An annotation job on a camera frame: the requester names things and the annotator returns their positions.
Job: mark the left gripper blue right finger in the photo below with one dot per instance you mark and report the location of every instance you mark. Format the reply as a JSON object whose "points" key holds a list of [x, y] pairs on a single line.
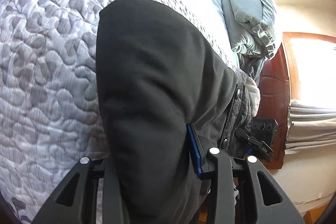
{"points": [[262, 200]]}

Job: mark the black quilted pants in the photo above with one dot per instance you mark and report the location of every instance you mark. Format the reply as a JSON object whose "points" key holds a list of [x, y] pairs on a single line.
{"points": [[156, 73]]}

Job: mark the dark wooden headboard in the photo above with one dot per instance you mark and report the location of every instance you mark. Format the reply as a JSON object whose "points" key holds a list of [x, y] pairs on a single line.
{"points": [[274, 88]]}

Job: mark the white fleece blanket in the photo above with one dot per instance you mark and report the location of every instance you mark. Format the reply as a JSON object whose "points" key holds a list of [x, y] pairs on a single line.
{"points": [[254, 92]]}

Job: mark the dark grey fleece garment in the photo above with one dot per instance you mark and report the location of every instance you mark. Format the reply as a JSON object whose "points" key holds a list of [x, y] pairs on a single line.
{"points": [[252, 66]]}

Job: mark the grey quilted bedspread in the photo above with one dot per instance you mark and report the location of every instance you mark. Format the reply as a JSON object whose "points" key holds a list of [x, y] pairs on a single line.
{"points": [[49, 104]]}

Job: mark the grey-blue folded duvet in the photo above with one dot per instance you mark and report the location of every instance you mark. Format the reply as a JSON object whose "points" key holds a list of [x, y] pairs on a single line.
{"points": [[253, 27]]}

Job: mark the beige curtain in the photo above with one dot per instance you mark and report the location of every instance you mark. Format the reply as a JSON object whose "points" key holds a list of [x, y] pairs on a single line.
{"points": [[309, 126]]}

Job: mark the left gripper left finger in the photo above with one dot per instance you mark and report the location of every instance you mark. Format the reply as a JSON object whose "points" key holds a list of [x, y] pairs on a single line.
{"points": [[74, 200]]}

